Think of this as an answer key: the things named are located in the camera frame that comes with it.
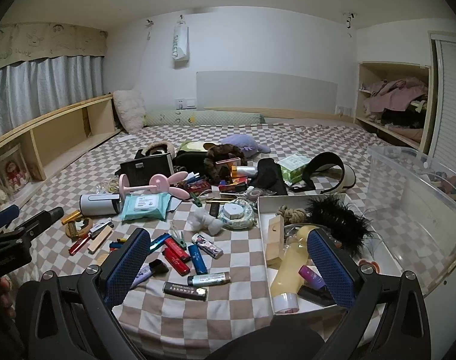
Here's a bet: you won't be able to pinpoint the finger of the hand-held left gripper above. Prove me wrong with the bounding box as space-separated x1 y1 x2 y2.
0 204 20 231
5 206 65 242

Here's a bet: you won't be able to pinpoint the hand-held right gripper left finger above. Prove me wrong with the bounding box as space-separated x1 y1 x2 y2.
16 227 154 360

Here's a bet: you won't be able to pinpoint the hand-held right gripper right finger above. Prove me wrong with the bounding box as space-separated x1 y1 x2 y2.
307 228 433 360

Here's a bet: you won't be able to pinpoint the blue printed lighter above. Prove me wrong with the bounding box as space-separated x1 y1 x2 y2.
187 244 208 275

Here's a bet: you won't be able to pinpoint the white shallow box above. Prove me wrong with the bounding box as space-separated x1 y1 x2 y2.
257 193 401 316

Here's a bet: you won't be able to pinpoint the person's left hand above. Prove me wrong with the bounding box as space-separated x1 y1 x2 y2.
0 275 17 321

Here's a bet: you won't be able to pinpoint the purple tube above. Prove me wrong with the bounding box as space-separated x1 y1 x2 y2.
129 262 155 289

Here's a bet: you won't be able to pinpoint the purple small bottle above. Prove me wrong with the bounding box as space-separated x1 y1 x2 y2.
297 265 324 289

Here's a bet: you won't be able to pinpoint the flat black item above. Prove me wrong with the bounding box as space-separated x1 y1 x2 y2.
297 285 336 307

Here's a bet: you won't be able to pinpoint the wooden stick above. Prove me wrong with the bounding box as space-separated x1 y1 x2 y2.
87 229 113 254

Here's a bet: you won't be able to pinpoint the orange scissors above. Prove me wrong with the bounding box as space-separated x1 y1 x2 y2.
357 259 382 274

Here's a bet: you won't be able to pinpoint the metallic blue lighter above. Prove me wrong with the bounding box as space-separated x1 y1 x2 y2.
149 233 172 253

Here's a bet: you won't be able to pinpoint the framed doll picture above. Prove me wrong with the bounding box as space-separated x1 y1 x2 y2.
0 150 29 196

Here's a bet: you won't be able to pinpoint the yellow bottle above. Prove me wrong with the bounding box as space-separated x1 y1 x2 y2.
270 224 319 314

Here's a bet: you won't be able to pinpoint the silver stapler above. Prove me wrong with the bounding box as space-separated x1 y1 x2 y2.
88 217 113 238

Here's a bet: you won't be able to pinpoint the slim red lighter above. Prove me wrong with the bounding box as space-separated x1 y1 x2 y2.
68 234 91 256

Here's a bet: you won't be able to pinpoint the black feather tickler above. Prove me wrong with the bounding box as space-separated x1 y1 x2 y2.
305 195 375 256

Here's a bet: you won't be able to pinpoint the white grey cylinder speaker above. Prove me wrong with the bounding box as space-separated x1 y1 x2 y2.
79 192 120 216

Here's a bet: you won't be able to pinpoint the teal wet wipes pack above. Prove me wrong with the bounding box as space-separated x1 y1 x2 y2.
120 192 172 223

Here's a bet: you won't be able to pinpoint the floral printed lighter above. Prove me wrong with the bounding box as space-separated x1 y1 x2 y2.
191 233 224 259

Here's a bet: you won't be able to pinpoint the pink rabbit-ear fan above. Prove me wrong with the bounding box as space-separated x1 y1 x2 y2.
117 170 193 214

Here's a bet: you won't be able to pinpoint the black handbag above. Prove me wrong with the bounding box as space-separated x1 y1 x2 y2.
120 152 175 192

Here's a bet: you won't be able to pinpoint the clear plastic storage bin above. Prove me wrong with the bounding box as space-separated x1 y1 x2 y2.
365 145 456 293

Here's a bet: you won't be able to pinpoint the shiny red packet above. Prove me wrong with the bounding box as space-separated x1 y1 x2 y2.
183 179 211 195

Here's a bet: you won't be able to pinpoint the clear bag with tape roll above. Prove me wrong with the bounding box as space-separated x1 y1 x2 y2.
243 187 268 203

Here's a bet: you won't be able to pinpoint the checkered bed sheet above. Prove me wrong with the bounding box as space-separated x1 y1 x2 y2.
0 118 456 360

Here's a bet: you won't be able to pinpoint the green tissue pack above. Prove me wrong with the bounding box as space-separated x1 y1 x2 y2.
277 154 311 185

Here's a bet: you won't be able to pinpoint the black cloth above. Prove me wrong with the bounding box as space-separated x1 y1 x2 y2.
248 158 289 196

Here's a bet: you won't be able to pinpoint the black sun visor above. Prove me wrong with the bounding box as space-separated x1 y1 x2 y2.
288 152 356 196

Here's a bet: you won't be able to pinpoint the white round device in bag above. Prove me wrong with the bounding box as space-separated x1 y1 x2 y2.
217 200 257 231

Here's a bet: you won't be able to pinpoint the wooden bedside shelf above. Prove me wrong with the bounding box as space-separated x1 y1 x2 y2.
0 95 121 211

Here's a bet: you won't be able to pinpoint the black fur-trimmed hat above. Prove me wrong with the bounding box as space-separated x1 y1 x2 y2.
135 142 181 162

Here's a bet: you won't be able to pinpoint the silver orange bottle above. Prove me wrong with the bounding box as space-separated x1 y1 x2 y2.
230 165 258 180

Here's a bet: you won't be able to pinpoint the light green pouch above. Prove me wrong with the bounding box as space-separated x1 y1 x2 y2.
178 139 206 152

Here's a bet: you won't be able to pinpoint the pale blue curtain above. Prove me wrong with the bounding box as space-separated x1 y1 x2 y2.
0 55 105 128

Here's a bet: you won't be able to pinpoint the brown furry hair accessory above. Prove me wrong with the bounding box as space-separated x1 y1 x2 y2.
202 143 244 185

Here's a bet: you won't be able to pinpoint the white fluffy pillow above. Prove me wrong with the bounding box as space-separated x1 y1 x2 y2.
113 89 147 134

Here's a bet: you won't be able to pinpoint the purple plush toy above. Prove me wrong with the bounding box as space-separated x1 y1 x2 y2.
220 134 272 158

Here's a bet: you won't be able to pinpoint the black clothes pile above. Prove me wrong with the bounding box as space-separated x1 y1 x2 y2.
378 109 427 130

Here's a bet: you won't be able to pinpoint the long green pillow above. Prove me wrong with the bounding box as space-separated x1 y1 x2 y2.
144 109 266 127

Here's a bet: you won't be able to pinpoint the beige printed curtain valance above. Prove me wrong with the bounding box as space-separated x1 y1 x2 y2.
0 20 108 73

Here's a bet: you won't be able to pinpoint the wooden closet shelf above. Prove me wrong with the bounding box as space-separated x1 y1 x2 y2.
355 62 433 152

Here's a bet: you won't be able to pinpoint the grey headboard panel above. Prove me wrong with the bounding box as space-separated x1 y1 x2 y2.
196 70 338 115

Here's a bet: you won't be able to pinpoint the pink clothes pile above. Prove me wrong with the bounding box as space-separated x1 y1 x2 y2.
365 78 428 119

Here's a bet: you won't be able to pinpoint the white roller shutter door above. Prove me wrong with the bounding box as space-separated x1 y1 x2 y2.
427 32 456 211

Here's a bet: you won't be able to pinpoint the white hanging paper bag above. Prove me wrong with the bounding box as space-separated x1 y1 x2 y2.
172 15 189 70

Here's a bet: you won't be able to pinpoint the wooden ring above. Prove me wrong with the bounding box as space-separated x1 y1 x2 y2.
65 217 95 240

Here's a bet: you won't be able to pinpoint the beige rope bundle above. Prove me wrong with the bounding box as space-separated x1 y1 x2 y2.
277 204 307 226

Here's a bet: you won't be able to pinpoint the bag of hair ties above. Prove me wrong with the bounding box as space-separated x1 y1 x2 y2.
96 178 120 196

